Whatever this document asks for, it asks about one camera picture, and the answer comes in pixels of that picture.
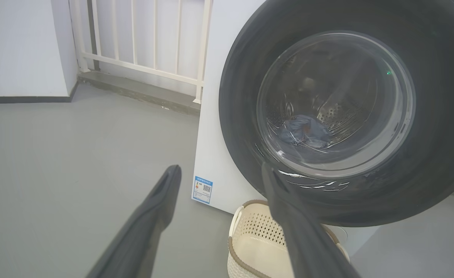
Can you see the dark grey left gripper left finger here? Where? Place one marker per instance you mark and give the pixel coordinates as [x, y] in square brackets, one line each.
[142, 235]

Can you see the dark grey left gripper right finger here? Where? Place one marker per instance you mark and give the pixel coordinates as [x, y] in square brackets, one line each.
[308, 243]

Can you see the light blue denim clothing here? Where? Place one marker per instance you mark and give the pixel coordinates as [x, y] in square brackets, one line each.
[304, 131]

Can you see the round dark glass washer door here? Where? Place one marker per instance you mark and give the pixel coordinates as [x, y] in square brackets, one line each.
[435, 135]

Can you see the white front-load washing machine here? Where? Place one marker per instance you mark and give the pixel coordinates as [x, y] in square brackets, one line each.
[215, 116]

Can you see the cream perforated laundry basket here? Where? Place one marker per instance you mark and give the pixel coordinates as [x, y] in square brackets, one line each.
[257, 247]

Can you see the blue energy label sticker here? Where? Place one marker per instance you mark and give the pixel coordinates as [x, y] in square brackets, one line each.
[202, 190]

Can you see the white metal railing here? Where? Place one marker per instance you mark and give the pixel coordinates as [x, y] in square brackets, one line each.
[134, 63]

